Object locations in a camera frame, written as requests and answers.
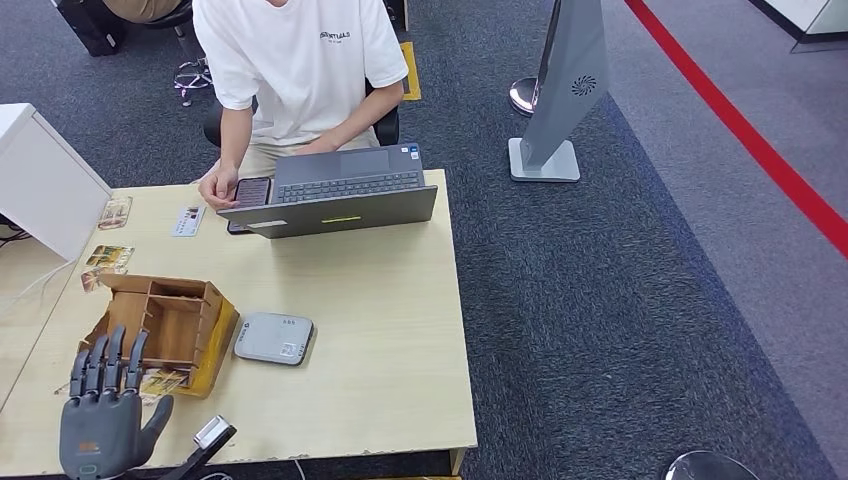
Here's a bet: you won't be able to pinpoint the person's right hand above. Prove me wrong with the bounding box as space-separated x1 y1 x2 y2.
197 164 240 212

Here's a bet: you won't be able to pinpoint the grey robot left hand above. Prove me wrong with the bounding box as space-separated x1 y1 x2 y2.
59 324 175 480

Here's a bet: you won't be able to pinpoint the person's left hand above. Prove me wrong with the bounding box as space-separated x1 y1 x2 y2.
294 135 339 157

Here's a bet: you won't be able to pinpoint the white ID card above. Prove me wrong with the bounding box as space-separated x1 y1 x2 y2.
170 205 207 238

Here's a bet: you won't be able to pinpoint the person in background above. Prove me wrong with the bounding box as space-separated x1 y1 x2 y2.
102 0 187 24

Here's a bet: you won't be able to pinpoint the black smartphone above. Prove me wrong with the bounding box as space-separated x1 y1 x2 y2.
226 176 273 236

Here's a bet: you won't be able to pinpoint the black office chair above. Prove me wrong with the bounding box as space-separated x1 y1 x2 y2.
202 78 402 148

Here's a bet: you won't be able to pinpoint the grey laptop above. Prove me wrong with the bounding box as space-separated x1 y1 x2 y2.
216 142 439 240

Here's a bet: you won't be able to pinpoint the black swivel stool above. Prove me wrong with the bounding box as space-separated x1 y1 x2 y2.
142 3 215 109

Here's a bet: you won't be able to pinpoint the yellow floor tape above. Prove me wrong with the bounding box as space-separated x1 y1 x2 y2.
399 41 423 102

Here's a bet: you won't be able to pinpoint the wooden compartment organiser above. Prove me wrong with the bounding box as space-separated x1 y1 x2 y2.
79 273 223 387

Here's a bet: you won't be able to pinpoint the white box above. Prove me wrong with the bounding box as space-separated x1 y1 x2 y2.
0 103 113 263

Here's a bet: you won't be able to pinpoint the black bag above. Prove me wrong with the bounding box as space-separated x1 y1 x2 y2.
52 0 130 58

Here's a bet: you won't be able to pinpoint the chrome stanchion base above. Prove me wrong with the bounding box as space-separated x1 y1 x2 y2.
509 76 541 118
664 451 760 480

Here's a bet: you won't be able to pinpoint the grey sign stand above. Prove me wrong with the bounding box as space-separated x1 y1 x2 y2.
508 0 611 183

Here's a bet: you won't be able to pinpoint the red floor tape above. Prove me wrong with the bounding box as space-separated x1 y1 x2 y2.
622 0 848 260

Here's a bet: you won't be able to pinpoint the white cabinet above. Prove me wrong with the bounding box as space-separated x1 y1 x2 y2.
748 0 848 54

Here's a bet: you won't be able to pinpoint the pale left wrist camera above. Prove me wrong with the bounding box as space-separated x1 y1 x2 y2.
158 415 238 480

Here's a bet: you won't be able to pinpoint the thin white cable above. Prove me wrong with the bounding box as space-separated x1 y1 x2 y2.
198 461 309 480

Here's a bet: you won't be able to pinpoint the black cables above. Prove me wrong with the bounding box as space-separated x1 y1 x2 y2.
0 215 31 250

